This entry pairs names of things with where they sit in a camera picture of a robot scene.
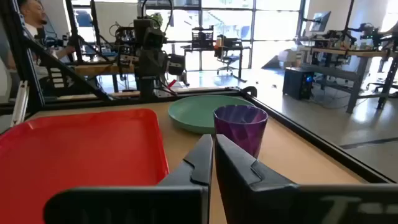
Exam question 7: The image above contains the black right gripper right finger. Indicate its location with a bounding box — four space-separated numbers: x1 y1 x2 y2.
215 133 398 224

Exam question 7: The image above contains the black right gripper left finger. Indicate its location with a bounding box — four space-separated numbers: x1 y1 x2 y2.
43 133 214 224

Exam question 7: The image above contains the purple plastic cup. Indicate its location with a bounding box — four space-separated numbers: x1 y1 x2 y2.
213 105 269 159

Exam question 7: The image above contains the green round plate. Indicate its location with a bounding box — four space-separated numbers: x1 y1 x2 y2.
167 95 256 135

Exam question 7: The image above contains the red plastic tray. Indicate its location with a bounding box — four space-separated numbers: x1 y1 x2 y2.
0 108 170 224

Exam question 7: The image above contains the computer monitor on arm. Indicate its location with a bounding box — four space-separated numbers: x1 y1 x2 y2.
308 11 331 33

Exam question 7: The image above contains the black computer tower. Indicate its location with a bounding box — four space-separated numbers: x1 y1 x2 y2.
282 67 315 101

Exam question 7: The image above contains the black office chair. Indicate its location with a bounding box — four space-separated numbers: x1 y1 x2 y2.
216 34 242 76

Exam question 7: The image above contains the black office desk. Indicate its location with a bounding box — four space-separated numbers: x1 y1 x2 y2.
182 43 251 82

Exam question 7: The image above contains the black plastic crate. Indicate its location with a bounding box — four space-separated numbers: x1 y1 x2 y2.
191 26 215 49

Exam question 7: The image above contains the wooden top workbench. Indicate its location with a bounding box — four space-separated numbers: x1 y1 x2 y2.
297 45 398 114

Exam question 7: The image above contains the person's leg and shoe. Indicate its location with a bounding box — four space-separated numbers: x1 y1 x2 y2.
17 0 75 72

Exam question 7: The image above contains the white metal bracket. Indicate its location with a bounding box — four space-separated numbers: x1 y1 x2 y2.
10 80 30 128

